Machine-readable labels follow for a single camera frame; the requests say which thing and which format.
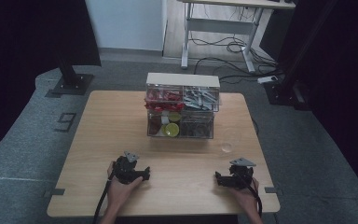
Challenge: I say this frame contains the dark curtain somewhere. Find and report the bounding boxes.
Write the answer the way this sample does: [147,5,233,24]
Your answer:
[0,0,103,164]

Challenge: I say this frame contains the yellow-green round capsule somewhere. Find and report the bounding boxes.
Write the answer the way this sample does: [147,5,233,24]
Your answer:
[168,111,183,123]
[164,122,181,138]

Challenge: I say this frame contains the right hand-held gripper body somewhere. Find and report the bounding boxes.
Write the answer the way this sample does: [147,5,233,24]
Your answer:
[227,157,257,189]

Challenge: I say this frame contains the white power strip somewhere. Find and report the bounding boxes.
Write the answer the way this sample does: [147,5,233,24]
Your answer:
[256,75,280,85]

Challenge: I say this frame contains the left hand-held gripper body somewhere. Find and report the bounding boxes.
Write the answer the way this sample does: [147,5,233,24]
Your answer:
[112,150,145,185]

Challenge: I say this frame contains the white desk frame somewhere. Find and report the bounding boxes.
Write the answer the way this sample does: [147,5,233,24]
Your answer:
[176,0,296,74]

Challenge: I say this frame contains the person's right hand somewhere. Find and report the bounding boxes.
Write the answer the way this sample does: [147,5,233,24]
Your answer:
[228,176,261,216]

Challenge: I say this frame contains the clear glass cup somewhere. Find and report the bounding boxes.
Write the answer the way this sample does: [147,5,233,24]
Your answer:
[220,126,243,154]

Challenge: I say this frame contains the pile of dark packets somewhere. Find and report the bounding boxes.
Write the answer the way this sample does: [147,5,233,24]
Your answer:
[180,118,214,138]

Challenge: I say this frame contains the person's left hand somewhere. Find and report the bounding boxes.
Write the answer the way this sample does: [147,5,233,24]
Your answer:
[106,161,145,207]

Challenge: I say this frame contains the dark red round capsule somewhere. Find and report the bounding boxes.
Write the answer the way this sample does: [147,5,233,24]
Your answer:
[148,117,162,135]

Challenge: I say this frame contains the black floor cables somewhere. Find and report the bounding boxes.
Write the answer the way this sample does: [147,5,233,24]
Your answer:
[188,6,285,84]

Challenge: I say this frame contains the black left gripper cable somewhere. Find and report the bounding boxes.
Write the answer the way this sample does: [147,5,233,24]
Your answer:
[92,174,116,224]

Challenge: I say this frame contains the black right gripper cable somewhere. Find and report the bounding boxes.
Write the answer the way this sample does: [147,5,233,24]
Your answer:
[238,173,264,218]

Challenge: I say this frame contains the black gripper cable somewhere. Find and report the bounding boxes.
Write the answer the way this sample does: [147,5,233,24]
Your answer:
[92,174,116,224]
[238,173,264,218]

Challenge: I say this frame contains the pile of grey packets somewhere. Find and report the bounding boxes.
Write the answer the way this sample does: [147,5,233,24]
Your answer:
[183,87,220,112]

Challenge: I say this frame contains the clear acrylic organizer box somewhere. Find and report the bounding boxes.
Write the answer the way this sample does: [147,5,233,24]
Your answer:
[145,72,222,140]

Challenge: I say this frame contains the black stand with base plate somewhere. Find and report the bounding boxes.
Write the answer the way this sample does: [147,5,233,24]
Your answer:
[263,0,339,112]
[45,46,95,99]

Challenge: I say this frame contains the pile of red packets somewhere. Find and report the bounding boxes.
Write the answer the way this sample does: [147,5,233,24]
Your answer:
[145,88,185,113]

